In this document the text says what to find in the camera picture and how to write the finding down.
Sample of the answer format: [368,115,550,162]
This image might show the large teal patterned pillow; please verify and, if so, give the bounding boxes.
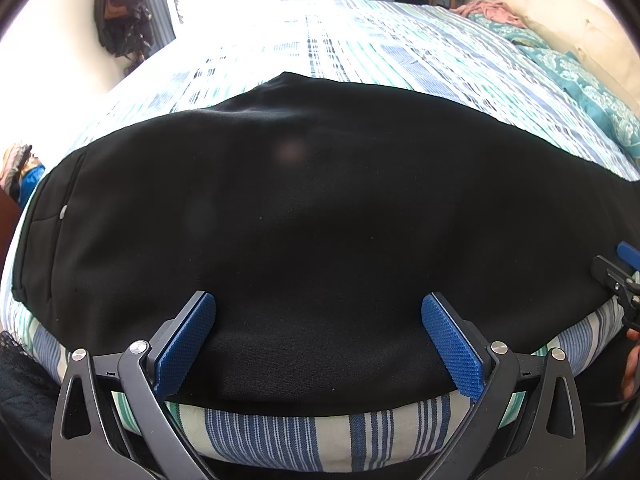
[517,45,640,157]

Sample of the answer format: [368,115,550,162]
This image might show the coat rack with dark coats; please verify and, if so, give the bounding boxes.
[92,0,154,59]

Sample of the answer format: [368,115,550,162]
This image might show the dark wooden cabinet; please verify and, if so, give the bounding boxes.
[0,190,22,253]

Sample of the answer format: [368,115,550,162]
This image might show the colourful clothes pile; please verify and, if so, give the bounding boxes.
[0,142,49,202]

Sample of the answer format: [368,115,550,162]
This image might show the pink garment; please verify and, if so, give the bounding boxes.
[452,0,527,29]

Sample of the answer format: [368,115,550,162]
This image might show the narrow blue curtain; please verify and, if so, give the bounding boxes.
[150,0,177,47]

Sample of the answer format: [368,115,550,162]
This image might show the person's right hand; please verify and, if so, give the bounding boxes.
[621,327,640,401]

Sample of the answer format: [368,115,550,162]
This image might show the person's dark clothing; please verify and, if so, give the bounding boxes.
[0,330,62,480]

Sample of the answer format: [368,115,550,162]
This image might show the black cable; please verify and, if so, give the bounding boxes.
[585,394,632,409]

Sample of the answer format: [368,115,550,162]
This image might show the small teal patterned pillow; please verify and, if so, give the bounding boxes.
[467,12,547,50]

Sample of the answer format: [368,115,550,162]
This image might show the striped bed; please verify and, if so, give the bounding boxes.
[0,0,640,476]

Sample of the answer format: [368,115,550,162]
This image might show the cream padded headboard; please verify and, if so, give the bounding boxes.
[495,0,640,92]

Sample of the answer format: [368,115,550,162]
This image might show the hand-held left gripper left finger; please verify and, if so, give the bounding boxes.
[50,290,217,480]

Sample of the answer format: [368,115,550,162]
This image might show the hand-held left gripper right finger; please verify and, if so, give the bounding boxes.
[421,291,586,480]

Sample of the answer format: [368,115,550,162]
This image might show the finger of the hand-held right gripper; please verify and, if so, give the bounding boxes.
[591,255,638,293]
[616,241,640,267]

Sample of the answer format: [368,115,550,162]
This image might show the black pants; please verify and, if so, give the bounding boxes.
[10,71,640,417]

